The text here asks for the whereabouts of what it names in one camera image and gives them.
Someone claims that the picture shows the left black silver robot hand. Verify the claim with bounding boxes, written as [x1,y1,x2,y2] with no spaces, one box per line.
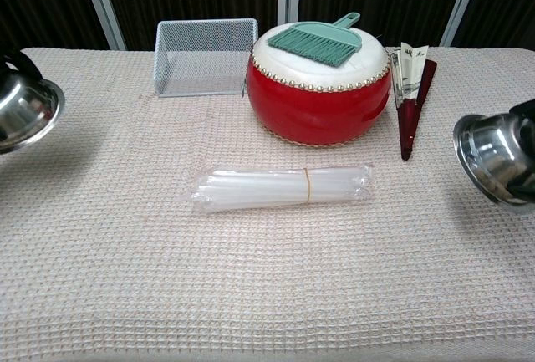
[0,53,43,87]

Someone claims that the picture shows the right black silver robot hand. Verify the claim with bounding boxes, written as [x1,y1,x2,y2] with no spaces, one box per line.
[505,99,535,209]

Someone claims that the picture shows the stainless steel bowl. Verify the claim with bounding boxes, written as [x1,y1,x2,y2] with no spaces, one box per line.
[453,113,535,214]
[0,75,66,156]

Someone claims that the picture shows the dark red folding fan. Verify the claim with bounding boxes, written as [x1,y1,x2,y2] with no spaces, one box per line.
[386,42,438,161]

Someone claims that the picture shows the red drum white skin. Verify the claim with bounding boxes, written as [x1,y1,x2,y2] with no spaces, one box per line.
[243,23,392,145]

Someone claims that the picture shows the green hand brush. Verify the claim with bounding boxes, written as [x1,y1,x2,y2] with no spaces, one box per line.
[267,12,361,68]

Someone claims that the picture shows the bundle of clear straws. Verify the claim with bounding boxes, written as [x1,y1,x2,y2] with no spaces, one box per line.
[191,164,374,214]

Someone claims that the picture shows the beige waffle tablecloth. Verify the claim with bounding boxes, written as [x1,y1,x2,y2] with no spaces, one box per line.
[0,46,535,362]

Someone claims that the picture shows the silver wire mesh tray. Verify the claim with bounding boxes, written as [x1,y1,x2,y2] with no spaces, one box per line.
[153,18,259,99]

